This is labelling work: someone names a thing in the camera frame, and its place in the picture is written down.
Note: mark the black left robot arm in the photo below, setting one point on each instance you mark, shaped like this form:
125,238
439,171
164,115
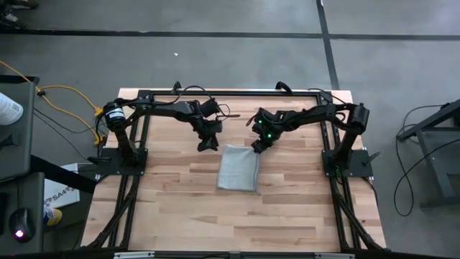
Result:
161,107

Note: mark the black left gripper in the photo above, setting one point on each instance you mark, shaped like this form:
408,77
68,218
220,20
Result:
209,130

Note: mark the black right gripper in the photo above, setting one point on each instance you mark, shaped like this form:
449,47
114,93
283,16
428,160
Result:
266,133

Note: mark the dark grey desk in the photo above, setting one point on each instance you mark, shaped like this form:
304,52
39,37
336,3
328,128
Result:
36,201

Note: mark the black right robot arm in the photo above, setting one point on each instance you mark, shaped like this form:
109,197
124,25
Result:
312,113

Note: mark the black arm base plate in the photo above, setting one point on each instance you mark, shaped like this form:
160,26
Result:
111,167
359,165

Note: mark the black aluminium table frame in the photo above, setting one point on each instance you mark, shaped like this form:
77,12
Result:
233,93

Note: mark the grey waffle microfiber towel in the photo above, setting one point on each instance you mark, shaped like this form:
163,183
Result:
238,169

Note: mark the white printed cardboard box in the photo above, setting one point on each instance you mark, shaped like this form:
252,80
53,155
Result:
59,194

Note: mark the black frame clamp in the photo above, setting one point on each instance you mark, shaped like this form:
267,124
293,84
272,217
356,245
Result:
284,86
176,87

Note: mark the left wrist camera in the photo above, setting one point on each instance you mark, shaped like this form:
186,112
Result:
210,107

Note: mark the black diagonal bar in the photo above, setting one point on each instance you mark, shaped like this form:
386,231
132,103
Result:
61,175

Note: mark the grey plastic cart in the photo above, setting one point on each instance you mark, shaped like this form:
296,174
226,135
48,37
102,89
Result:
18,144

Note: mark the yellow tipped shoe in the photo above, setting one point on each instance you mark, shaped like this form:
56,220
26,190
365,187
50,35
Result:
54,217

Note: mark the white labelled bottle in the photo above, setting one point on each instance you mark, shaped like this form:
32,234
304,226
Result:
9,109

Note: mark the black computer mouse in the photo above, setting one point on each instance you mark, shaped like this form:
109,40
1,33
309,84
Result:
21,224

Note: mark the person's shoe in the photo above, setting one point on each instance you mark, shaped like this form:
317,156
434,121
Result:
25,3
10,18

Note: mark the silver bracket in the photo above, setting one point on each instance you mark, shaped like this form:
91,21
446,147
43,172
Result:
334,256
134,255

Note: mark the black metal stand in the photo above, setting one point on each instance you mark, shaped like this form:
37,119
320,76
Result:
429,135

